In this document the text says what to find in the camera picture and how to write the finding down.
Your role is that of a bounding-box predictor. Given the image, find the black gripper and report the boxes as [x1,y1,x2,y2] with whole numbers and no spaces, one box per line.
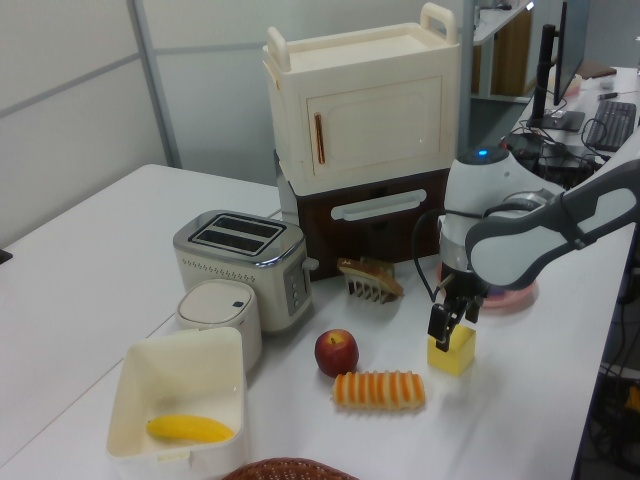
[427,272,489,353]

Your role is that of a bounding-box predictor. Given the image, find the yellow cube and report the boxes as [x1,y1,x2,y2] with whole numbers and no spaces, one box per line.
[426,322,477,377]

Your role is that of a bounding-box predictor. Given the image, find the pink plate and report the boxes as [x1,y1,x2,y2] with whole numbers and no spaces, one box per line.
[435,264,537,312]

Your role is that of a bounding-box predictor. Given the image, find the brown bread slice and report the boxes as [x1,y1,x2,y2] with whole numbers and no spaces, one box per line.
[336,257,405,297]

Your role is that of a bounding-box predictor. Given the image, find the long striped bread roll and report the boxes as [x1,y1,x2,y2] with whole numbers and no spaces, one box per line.
[331,369,427,413]

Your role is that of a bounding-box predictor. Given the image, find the red apple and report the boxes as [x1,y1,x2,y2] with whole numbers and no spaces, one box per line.
[314,328,360,379]

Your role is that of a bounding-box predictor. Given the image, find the brown wicker basket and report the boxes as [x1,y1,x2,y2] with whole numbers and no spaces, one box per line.
[219,457,361,480]

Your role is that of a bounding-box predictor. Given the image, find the silver two-slot toaster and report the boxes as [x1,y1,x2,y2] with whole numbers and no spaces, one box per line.
[172,209,320,336]

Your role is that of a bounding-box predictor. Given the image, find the small white lidded bin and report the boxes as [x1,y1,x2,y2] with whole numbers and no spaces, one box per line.
[174,278,264,374]

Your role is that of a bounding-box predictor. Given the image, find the black keyboard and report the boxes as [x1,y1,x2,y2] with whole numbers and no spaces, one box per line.
[582,99,640,154]

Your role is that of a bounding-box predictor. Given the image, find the wooden shelf unit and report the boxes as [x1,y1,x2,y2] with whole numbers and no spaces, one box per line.
[469,0,534,101]

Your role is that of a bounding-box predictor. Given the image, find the cream open plastic box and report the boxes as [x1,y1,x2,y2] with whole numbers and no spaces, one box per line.
[106,327,250,476]

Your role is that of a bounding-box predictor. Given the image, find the black computer monitor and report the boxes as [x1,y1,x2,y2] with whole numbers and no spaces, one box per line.
[525,0,589,132]

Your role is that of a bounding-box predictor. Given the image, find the yellow banana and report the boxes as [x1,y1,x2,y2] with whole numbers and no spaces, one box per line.
[145,414,236,445]

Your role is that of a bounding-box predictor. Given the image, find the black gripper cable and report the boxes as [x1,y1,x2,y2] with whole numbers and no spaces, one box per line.
[411,208,449,304]

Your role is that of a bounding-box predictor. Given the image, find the brown drawer unit white handle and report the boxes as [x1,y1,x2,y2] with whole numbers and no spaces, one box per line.
[273,149,451,281]

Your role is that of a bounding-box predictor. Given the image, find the cream cabinet with handles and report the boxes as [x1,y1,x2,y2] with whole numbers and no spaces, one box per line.
[262,2,461,184]

